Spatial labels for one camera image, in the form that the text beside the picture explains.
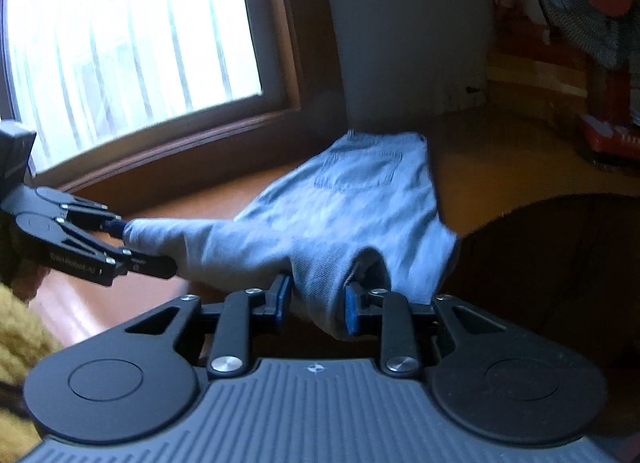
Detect light blue jeans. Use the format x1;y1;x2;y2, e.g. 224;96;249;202
122;129;461;341

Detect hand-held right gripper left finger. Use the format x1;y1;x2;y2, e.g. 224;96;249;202
122;272;295;379

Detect window with metal bars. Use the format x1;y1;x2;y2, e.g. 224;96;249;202
0;0;307;194

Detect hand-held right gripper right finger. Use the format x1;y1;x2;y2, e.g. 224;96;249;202
344;280;513;379

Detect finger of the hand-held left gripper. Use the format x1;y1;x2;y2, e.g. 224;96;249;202
34;186;127;240
24;214;178;281

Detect brown wooden furniture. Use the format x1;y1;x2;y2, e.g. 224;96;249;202
487;18;601;114

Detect yellow knitted cloth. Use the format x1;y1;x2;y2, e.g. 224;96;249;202
0;283;66;450

